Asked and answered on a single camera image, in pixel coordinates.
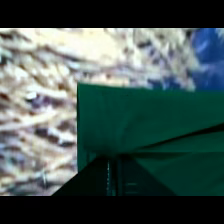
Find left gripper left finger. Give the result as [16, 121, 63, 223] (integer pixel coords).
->
[52, 155, 114, 197]

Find green shirt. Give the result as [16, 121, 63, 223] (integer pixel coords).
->
[76, 82, 224, 197]

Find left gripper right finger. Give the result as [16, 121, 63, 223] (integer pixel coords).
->
[115, 155, 177, 197]

